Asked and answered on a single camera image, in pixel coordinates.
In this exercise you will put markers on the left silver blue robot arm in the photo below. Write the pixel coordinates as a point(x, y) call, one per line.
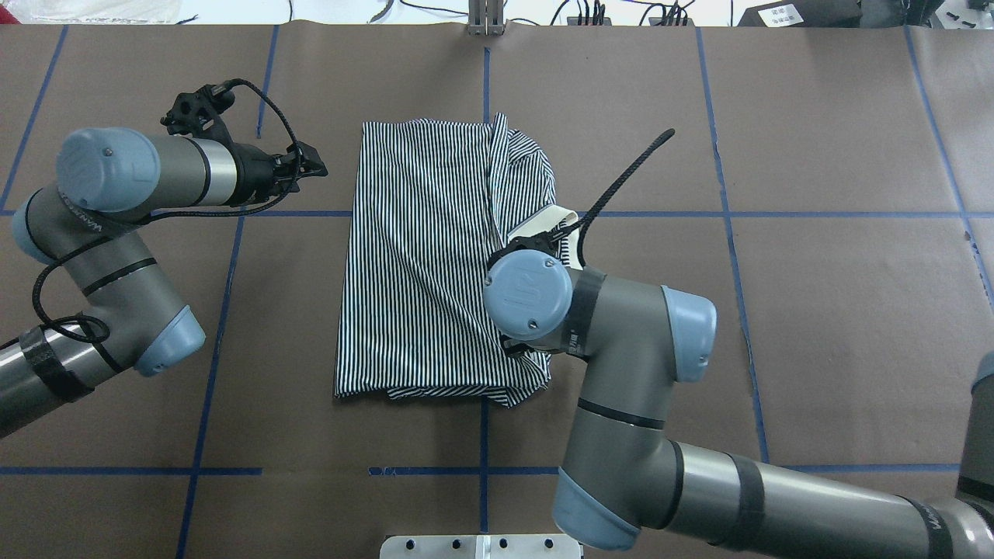
point(104, 303)

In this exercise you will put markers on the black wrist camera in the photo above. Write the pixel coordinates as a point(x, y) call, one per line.
point(198, 114)
point(547, 242)

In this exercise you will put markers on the clear plastic bag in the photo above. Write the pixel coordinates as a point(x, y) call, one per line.
point(95, 12)

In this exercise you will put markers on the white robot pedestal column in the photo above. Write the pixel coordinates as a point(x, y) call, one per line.
point(528, 545)

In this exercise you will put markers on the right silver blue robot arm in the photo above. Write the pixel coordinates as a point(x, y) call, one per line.
point(621, 473)

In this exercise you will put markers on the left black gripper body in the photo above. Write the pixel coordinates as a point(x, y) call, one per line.
point(253, 173)

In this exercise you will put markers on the black box with label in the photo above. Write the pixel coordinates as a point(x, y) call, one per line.
point(814, 14)

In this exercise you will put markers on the navy white striped polo shirt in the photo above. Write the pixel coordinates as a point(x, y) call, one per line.
point(434, 199)

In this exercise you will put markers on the aluminium frame post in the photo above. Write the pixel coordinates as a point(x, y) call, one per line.
point(486, 18)

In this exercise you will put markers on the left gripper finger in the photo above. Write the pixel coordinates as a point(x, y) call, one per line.
point(306, 166)
point(304, 154)

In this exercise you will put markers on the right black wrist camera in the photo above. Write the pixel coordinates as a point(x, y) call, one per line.
point(547, 242)

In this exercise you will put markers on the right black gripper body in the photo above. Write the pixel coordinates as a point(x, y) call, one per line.
point(530, 241)

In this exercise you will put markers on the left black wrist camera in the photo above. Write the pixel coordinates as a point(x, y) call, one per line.
point(198, 114)

